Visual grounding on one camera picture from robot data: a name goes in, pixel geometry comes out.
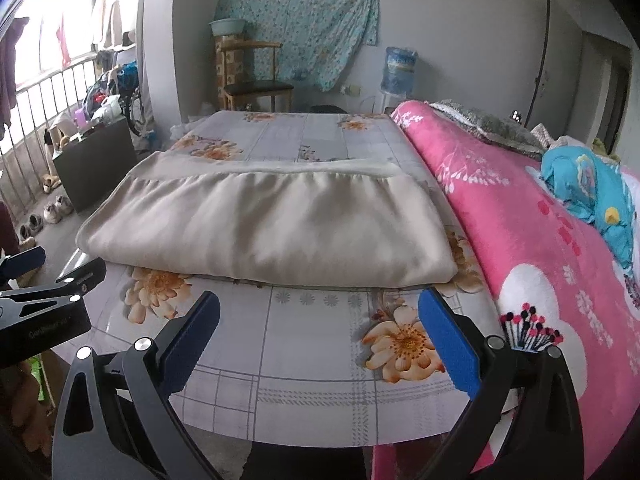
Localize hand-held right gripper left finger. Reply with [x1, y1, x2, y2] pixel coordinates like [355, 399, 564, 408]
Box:
[51, 290, 223, 480]

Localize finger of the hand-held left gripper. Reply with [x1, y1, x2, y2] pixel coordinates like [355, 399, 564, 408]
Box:
[0, 247, 47, 283]
[0, 258, 107, 322]

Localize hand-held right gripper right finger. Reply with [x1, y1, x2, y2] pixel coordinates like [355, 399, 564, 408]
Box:
[412, 286, 586, 480]

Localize beige zip jacket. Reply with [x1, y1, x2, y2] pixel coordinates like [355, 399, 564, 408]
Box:
[75, 150, 458, 290]

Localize pile of colourful clothes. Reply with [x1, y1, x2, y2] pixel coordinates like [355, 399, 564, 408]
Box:
[80, 60, 141, 126]

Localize maroon cloth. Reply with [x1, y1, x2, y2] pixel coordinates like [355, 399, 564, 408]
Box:
[0, 202, 17, 256]

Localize green paper bag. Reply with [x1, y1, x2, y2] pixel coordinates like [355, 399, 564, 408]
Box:
[25, 355, 48, 403]

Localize row of shoes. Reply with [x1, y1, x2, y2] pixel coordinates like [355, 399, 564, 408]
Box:
[17, 192, 76, 251]

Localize brown paper bag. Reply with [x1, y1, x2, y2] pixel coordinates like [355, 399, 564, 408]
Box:
[7, 365, 56, 458]

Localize black cabinet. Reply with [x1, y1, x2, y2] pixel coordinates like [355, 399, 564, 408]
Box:
[52, 117, 138, 213]

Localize grey floral bed sheet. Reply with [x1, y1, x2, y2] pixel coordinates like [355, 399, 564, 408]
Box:
[77, 110, 516, 448]

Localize pink printed blanket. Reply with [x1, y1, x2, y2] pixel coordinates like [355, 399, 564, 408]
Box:
[372, 100, 640, 480]

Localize metal window railing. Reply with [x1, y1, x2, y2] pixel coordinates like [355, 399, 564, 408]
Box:
[0, 57, 98, 221]

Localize dark maroon hanging garment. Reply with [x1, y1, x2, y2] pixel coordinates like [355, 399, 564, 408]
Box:
[0, 16, 31, 131]

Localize blue printed quilt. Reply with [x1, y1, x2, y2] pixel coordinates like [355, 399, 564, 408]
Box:
[540, 145, 640, 273]

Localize red hanging garment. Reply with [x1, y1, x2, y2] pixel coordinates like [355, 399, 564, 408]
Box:
[56, 12, 73, 68]

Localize grey furry pillow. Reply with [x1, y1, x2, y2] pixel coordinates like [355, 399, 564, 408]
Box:
[427, 100, 546, 156]

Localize wooden stand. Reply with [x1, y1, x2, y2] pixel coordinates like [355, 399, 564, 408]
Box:
[215, 35, 246, 111]

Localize white water dispenser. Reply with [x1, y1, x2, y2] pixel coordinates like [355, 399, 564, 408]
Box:
[377, 91, 413, 113]

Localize wooden chair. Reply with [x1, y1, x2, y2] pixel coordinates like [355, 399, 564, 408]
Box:
[220, 41, 293, 111]

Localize white hanging garments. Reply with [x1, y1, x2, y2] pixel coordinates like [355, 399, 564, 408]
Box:
[92, 0, 126, 53]

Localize blue water bottle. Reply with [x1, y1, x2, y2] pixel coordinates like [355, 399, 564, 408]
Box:
[382, 46, 418, 96]

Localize teal plastic basin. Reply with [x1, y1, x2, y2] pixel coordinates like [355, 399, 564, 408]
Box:
[209, 19, 247, 37]

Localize dark thin pole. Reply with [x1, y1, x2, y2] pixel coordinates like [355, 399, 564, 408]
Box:
[527, 0, 551, 126]

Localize teal floral wall cloth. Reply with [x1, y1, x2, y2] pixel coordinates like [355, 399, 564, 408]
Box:
[215, 0, 381, 92]

